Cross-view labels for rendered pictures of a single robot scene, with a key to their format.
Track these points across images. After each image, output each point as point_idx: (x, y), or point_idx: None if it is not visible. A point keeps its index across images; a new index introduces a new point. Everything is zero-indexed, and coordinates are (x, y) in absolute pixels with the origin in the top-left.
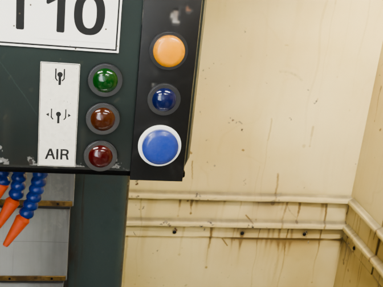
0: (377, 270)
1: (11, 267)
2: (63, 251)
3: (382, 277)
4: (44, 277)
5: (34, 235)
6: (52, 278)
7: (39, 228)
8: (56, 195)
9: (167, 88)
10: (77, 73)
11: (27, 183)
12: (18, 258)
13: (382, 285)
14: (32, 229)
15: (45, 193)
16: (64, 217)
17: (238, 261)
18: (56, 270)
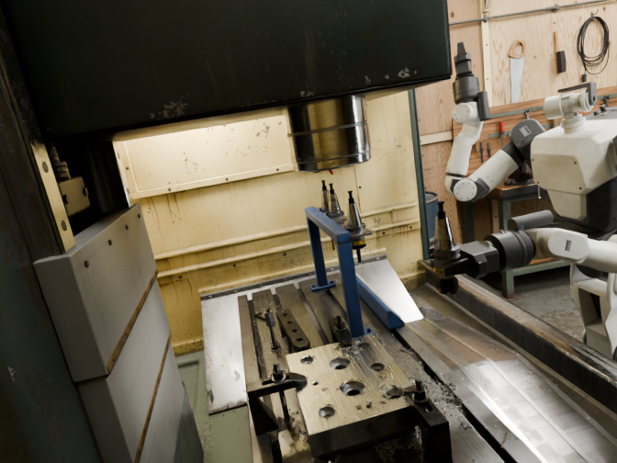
0: (159, 276)
1: (162, 343)
2: (164, 310)
3: (165, 276)
4: (169, 337)
5: (157, 308)
6: (170, 334)
7: (156, 300)
8: (153, 267)
9: None
10: None
11: (147, 265)
12: (161, 332)
13: (164, 282)
14: (155, 303)
15: (151, 268)
16: (157, 284)
17: None
18: (168, 328)
